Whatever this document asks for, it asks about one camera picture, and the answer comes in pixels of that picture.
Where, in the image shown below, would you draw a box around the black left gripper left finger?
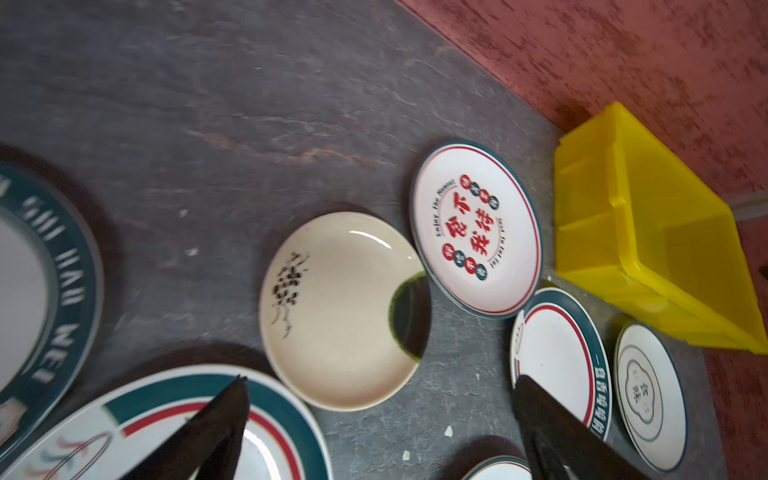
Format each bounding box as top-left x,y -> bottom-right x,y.
123,376 -> 250,479

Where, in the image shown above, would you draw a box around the cream plate green patch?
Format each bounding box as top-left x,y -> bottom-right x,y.
259,211 -> 432,411

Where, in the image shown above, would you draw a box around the wide green rim lettered plate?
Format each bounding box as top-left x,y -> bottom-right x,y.
1,161 -> 104,458

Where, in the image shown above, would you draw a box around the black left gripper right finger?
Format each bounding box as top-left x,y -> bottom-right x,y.
513,375 -> 646,479

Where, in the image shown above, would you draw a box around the green rim plate centre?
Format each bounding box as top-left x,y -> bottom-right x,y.
510,287 -> 613,440

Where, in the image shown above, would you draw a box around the orange sunburst plate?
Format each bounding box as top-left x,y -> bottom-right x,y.
462,455 -> 532,480

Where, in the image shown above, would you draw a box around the white plate flower outline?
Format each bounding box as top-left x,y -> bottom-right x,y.
613,322 -> 688,473

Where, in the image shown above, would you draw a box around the aluminium corner post right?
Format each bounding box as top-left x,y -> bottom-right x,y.
726,190 -> 768,222

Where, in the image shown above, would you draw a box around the white plate red characters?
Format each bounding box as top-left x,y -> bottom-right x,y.
409,141 -> 543,319

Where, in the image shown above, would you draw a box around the yellow plastic bin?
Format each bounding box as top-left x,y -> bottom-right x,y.
553,102 -> 767,355

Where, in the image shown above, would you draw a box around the green red rim plate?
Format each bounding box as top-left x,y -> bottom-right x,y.
1,364 -> 333,479

